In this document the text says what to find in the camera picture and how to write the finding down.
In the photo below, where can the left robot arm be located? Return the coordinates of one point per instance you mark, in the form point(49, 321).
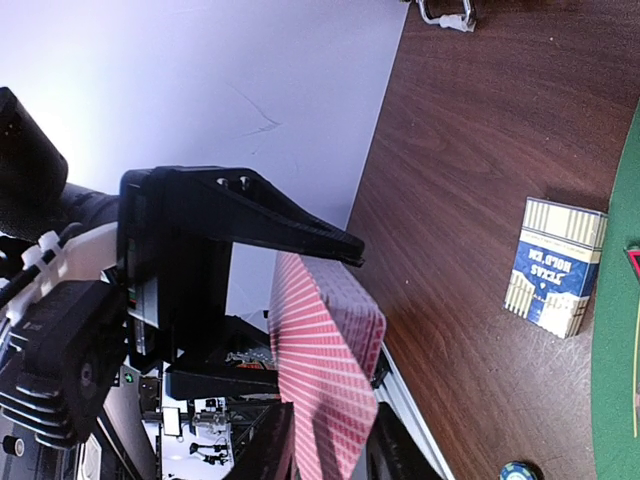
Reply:
point(37, 199)

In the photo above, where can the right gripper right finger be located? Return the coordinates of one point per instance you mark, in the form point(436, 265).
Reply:
point(393, 454)

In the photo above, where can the gold card deck box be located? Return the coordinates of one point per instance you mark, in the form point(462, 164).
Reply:
point(556, 265)

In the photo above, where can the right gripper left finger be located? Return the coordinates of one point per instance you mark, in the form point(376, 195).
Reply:
point(270, 455)

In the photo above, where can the green round poker mat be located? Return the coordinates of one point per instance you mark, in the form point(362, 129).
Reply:
point(615, 346)

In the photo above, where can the black red triangle token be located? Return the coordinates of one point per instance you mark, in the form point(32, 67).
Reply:
point(632, 254)

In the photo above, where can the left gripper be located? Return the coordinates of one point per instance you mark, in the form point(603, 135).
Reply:
point(74, 307)

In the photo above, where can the red playing card deck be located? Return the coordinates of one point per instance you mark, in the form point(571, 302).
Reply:
point(326, 335)

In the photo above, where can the green blue chip stack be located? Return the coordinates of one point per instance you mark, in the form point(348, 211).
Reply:
point(520, 470)

